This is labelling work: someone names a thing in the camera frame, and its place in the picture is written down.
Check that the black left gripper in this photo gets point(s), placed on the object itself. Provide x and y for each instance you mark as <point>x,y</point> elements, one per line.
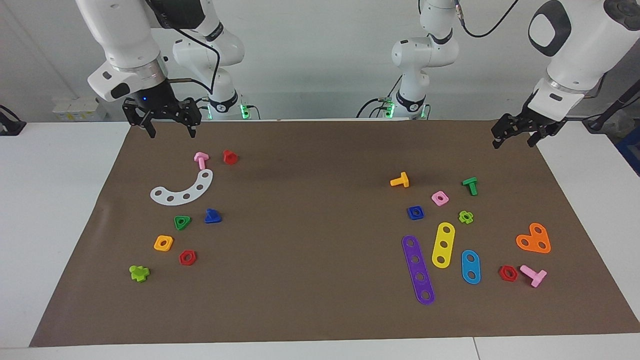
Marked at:
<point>520,125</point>

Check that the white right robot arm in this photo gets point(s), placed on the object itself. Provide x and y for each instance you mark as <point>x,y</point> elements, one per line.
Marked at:
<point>125,45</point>

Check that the yellow three-hole strip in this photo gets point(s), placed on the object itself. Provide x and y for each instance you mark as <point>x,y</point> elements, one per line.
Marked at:
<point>444,237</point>

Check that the green toy screw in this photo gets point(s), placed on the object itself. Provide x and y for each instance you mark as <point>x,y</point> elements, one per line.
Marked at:
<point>470,185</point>

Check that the orange toy screw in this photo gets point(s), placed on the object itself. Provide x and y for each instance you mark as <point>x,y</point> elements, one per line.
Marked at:
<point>401,180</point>

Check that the brown table mat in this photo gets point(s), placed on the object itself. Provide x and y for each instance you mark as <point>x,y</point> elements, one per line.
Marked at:
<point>320,250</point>

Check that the blue square toy nut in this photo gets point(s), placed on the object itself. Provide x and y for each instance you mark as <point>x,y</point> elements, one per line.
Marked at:
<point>410,214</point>

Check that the purple four-hole strip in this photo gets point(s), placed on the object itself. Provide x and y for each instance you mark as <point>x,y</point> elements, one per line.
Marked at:
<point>417,268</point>

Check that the red toy screw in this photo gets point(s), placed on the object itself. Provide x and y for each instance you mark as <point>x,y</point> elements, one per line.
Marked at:
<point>229,157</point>

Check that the orange heart holed plate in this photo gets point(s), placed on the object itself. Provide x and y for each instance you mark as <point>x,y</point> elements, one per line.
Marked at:
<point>535,239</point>

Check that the pink square toy nut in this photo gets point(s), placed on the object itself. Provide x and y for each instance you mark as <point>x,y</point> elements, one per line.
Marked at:
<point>434,198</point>

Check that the black stand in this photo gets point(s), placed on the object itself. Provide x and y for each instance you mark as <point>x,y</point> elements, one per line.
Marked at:
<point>617,105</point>

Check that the white box on table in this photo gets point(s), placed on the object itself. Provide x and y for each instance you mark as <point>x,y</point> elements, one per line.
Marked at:
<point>80,109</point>

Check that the blue two-hole strip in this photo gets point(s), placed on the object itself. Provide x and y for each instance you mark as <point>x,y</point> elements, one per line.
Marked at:
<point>470,266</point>

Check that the lime flower toy nut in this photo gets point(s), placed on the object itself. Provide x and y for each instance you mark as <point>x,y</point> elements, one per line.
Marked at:
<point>461,215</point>

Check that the small pink toy screw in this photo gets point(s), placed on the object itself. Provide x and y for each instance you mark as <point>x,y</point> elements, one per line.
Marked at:
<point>201,160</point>

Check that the green triangle toy nut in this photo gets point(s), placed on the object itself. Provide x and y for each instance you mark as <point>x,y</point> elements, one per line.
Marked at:
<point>186,220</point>

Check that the blue bin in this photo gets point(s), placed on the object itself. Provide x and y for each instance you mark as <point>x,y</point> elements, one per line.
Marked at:
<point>631,150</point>

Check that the white curved holed strip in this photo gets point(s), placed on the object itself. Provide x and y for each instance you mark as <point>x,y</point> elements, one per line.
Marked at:
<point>178,199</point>

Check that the black clamp device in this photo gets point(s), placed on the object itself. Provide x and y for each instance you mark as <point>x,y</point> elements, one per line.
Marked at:
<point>10,127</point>

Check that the orange square toy nut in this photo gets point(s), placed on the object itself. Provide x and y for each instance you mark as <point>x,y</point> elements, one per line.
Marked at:
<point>158,244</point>

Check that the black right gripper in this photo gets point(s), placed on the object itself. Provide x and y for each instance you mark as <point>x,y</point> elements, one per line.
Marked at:
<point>160,106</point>

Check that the blue triangle toy screw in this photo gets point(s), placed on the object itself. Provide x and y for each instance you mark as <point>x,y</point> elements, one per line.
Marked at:
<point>212,217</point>

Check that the lime cross toy screw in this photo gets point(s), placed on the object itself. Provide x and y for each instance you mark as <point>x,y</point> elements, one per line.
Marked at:
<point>139,273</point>

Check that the large pink toy screw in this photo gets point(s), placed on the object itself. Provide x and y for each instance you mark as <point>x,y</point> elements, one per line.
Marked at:
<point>536,276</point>

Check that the red hexagon toy nut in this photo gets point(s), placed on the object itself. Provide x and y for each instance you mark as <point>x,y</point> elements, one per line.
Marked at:
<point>502,274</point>
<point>182,258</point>

